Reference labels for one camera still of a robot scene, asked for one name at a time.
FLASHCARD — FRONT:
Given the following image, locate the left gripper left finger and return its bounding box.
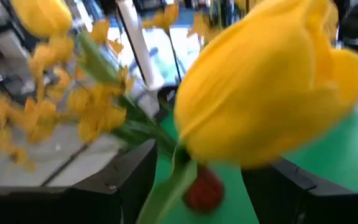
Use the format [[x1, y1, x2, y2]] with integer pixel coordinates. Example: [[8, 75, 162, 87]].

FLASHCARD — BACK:
[[0, 139, 159, 224]]

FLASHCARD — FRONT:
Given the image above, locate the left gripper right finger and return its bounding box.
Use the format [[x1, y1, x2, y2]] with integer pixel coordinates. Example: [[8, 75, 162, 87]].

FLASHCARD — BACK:
[[241, 157, 358, 224]]

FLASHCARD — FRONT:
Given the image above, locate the yellow small-blossom flower bunch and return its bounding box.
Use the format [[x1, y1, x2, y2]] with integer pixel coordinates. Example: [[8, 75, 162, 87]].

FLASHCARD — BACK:
[[0, 2, 220, 172]]

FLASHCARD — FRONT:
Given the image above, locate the yellow tulip flower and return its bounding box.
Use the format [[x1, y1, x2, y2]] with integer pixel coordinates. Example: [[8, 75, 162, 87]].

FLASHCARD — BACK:
[[9, 0, 74, 39], [135, 0, 358, 224]]

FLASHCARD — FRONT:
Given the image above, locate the red glass vase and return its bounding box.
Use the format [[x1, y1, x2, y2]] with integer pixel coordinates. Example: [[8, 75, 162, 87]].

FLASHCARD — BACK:
[[183, 166, 226, 215]]

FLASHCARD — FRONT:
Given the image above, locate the white post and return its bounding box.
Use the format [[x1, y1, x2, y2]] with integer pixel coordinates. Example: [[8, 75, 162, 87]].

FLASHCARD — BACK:
[[116, 0, 165, 91]]

